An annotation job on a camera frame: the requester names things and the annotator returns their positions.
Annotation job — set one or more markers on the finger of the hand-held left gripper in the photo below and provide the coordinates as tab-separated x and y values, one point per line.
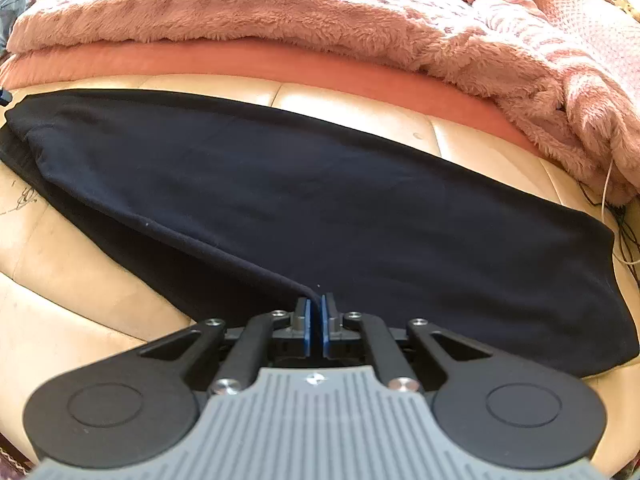
4	97

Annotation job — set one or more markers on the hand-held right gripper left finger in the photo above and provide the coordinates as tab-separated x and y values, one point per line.
305	322

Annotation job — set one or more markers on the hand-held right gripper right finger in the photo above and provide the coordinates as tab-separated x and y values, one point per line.
325	322

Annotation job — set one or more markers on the black pants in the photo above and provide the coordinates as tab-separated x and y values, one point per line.
310	200

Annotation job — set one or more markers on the blue cloth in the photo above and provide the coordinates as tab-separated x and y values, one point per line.
11	15

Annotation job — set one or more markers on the cream leather bed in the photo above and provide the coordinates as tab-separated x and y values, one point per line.
90	260

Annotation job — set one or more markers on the salmon pink bed sheet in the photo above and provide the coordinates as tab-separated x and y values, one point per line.
210	62

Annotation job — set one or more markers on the pink fluffy blanket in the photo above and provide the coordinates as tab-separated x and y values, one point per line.
310	5

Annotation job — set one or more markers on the pink textured cushion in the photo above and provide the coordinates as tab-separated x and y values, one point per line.
575	5

